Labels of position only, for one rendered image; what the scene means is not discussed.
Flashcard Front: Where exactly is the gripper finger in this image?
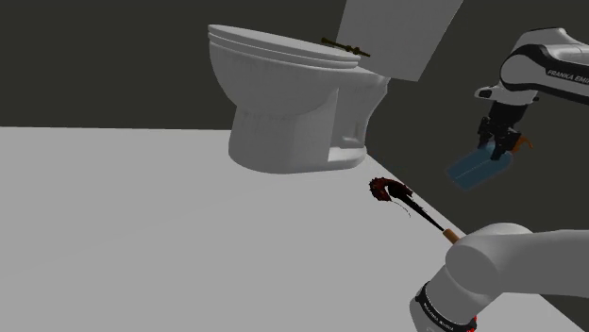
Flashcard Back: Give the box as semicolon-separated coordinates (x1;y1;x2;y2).
490;130;522;161
477;120;494;149

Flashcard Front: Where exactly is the blue bottle with orange nozzle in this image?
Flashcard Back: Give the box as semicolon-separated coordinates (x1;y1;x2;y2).
446;135;534;192

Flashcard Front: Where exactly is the thin dark brown stick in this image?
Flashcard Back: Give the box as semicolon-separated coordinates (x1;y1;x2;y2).
320;37;372;59

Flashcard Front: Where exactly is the white toilet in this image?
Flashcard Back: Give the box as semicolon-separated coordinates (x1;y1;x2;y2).
207;0;464;175

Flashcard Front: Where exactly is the red black brush, wooden handle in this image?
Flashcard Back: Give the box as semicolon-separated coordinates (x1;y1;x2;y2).
367;175;462;245

